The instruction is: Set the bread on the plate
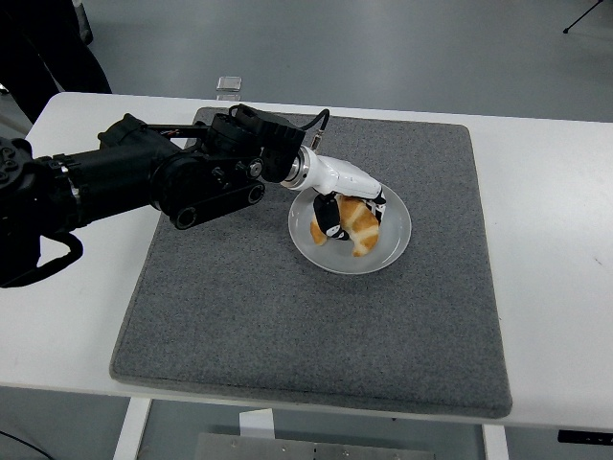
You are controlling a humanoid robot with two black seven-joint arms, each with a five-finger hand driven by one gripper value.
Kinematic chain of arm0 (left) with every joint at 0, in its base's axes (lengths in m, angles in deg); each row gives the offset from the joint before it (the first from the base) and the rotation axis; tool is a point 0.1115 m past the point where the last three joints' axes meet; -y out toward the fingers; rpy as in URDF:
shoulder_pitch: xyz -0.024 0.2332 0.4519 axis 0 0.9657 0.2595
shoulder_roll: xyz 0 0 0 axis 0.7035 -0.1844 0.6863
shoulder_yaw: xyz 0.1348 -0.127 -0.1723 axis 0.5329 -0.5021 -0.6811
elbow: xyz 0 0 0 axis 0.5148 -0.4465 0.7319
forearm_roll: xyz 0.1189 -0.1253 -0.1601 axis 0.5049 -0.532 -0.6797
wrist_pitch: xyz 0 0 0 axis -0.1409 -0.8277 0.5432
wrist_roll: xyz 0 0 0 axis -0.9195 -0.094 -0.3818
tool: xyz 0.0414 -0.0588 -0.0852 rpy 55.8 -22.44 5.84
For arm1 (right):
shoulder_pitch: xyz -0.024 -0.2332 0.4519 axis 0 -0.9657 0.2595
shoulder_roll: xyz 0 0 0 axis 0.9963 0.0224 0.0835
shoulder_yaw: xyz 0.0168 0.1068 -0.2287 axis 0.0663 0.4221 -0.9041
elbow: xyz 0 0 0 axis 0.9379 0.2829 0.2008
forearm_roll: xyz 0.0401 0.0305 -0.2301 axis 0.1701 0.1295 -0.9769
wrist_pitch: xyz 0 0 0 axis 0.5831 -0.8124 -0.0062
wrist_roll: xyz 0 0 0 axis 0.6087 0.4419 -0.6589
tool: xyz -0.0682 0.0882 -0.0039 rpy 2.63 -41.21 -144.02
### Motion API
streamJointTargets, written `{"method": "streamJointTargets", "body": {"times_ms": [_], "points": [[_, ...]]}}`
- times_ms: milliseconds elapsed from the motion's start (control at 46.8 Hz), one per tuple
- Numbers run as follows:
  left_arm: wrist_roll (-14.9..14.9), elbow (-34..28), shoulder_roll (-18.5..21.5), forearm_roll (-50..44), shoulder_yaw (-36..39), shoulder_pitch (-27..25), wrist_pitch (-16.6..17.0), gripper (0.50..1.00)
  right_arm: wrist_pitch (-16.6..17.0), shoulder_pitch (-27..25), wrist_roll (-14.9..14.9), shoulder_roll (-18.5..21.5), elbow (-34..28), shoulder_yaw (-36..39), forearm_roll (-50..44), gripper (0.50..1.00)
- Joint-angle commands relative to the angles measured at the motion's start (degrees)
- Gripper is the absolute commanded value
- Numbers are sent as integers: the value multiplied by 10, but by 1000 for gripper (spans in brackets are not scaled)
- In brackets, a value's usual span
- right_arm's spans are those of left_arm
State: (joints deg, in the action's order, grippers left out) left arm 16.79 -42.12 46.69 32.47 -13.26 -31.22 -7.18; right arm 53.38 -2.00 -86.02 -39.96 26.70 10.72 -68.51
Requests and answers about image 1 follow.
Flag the white and black hand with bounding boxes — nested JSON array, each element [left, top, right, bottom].
[[303, 151, 390, 242]]

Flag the golden brown croissant bread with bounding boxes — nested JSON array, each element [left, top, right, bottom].
[[308, 194, 382, 259]]

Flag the round white plate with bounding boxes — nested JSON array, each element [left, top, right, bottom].
[[287, 183, 414, 276]]

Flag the small clear plastic box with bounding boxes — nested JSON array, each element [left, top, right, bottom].
[[215, 75, 243, 102]]

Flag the grey felt mat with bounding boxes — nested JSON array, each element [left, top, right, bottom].
[[108, 105, 513, 420]]

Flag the white paper tag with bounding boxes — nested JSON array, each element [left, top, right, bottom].
[[238, 407, 276, 440]]

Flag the black tripod leg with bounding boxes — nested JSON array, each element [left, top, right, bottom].
[[561, 0, 606, 35]]

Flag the white table leg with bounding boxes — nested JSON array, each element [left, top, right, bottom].
[[481, 424, 511, 460], [111, 397, 152, 460]]

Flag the person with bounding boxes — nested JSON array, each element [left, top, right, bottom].
[[0, 0, 113, 127]]

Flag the black control box under table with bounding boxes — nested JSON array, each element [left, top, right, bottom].
[[556, 429, 613, 445]]

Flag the thin black floor cable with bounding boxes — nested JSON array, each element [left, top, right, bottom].
[[0, 428, 49, 460]]

